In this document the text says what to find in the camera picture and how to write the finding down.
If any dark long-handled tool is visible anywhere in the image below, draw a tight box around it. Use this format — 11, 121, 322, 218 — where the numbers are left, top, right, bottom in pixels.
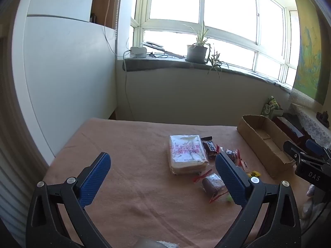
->
143, 41, 187, 58

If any dark cake in red-edged wrapper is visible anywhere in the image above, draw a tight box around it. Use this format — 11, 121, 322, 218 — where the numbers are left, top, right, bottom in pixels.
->
217, 146, 241, 166

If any white cable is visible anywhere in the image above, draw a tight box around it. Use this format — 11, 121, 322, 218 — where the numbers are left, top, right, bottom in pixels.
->
103, 0, 131, 57
123, 50, 135, 120

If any dark small figurine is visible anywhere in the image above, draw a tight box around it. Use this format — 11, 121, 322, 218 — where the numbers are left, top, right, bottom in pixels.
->
317, 111, 330, 128

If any dark red box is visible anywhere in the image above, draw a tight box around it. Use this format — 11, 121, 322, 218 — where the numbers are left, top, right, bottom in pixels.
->
274, 115, 306, 145

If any white lace cloth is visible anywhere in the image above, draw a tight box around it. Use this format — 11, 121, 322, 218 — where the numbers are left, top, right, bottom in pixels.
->
288, 88, 331, 148

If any landscape wall poster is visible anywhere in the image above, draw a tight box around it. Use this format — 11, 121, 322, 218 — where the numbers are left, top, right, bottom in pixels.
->
288, 0, 331, 104

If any brown cake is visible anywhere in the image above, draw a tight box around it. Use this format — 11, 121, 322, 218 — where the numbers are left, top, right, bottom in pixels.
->
193, 169, 230, 204

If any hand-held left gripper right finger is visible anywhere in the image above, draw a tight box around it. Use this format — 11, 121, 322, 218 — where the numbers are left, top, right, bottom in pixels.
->
215, 152, 302, 248

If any green snack bag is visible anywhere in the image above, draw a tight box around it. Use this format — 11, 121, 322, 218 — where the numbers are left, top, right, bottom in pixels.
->
261, 96, 283, 118

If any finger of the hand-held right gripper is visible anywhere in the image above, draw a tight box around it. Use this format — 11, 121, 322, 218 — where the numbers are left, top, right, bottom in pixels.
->
306, 139, 331, 164
283, 140, 324, 165

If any grey stone window sill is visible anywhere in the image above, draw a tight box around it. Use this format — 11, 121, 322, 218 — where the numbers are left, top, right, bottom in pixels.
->
123, 57, 293, 88

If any white window frame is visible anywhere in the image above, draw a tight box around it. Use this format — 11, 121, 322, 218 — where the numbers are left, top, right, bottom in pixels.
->
131, 0, 300, 88

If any sliced bread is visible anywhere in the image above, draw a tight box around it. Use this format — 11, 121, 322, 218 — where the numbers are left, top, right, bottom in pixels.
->
168, 134, 209, 175

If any potted spider plant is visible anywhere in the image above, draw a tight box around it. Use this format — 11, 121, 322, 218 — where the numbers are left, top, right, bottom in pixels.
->
182, 21, 229, 79

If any large brown chocolate bar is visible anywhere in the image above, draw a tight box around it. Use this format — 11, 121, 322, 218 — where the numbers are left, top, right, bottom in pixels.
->
201, 136, 220, 159

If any cardboard box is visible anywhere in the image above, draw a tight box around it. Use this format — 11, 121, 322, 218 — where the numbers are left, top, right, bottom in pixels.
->
237, 114, 296, 179

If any white slatted panel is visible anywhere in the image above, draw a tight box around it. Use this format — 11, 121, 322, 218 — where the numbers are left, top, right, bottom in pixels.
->
0, 134, 49, 238

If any white adapter box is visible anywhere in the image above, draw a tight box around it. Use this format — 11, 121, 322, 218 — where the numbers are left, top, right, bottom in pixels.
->
129, 46, 147, 58

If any white cabinet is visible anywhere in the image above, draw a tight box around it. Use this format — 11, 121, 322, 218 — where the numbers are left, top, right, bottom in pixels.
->
12, 0, 117, 158

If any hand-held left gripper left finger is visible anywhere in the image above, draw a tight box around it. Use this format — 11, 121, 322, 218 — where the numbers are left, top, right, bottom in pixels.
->
26, 152, 112, 248

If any brown wooden panel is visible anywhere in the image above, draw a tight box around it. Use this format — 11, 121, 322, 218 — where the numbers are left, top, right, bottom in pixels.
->
90, 0, 122, 29

